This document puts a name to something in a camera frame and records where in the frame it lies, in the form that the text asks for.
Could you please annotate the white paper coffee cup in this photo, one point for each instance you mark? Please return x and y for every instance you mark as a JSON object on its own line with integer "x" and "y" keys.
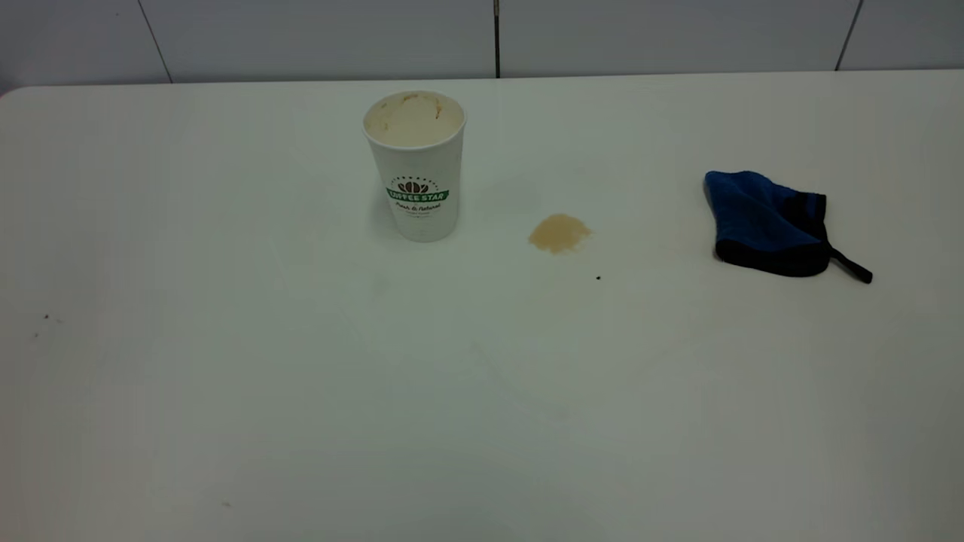
{"x": 418, "y": 181}

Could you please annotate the blue black-edged cleaning cloth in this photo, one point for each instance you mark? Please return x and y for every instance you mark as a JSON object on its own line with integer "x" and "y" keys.
{"x": 757, "y": 218}

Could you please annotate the brown coffee spill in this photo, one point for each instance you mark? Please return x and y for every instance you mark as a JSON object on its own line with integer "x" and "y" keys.
{"x": 559, "y": 233}

